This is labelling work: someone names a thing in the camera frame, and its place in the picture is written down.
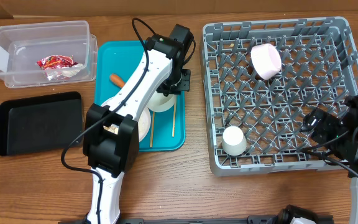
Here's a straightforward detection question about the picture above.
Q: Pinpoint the cream ceramic cup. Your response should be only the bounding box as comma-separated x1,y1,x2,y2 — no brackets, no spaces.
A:
222,126,247,156

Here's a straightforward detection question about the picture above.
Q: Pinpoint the left wooden chopstick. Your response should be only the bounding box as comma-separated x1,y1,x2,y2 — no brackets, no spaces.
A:
149,111,155,148

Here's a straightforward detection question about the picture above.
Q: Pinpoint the red foil snack wrapper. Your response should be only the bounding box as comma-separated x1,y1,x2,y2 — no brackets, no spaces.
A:
37,55,77,70

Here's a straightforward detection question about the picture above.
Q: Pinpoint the pink bowl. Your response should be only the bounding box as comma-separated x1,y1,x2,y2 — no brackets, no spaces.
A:
250,44,282,80

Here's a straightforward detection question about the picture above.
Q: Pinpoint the orange carrot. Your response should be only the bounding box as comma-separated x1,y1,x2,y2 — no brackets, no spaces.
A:
109,73,126,88

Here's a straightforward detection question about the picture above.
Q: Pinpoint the clear plastic bin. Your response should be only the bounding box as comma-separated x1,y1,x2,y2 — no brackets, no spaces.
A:
0,21,98,88

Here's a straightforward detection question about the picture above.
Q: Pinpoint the black tray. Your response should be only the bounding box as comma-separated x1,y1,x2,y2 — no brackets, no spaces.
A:
0,91,83,156

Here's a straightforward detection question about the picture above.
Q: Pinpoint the grey dishwasher rack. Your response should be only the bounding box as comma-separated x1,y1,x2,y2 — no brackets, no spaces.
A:
201,17,358,176

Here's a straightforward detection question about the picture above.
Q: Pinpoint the white bowl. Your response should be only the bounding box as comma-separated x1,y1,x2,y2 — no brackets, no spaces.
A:
147,92,177,113

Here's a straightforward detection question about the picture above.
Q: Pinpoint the wooden chopstick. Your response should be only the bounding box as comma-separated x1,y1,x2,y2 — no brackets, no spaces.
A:
172,102,177,138
149,111,155,148

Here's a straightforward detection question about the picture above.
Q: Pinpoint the teal plastic tray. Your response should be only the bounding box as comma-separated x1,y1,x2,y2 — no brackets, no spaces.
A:
94,40,186,152

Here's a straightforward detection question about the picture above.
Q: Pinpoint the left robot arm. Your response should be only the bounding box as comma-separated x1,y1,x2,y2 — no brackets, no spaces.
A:
83,24,195,223

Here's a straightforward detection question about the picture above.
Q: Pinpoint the right wooden chopstick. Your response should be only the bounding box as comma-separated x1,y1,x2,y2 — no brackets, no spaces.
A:
172,102,177,138

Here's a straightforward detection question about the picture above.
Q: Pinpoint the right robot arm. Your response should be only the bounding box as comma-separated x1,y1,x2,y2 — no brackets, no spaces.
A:
300,95,358,223

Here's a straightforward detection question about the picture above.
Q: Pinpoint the peanut pile on plate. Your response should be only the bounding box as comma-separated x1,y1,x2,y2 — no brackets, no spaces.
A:
103,124,119,134

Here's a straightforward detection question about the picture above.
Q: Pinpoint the pink plate with rice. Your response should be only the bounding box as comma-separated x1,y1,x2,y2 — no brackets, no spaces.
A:
99,96,152,142

